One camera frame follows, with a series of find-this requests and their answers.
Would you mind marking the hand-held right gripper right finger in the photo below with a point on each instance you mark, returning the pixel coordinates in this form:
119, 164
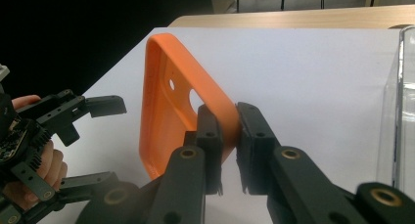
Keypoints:
256, 142

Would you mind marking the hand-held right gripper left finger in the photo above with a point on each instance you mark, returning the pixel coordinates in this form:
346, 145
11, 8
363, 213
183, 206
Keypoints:
212, 145

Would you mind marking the orange phone case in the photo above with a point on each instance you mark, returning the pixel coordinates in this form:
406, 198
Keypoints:
163, 119

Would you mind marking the clear plastic container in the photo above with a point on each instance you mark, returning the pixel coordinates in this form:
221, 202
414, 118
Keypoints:
404, 119

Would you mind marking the white board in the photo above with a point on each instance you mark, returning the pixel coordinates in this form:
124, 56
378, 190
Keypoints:
293, 70

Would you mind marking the black curtain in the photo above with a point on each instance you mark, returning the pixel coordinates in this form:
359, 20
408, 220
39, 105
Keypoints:
98, 22

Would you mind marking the wooden table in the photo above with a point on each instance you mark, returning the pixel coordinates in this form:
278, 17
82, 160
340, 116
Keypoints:
293, 18

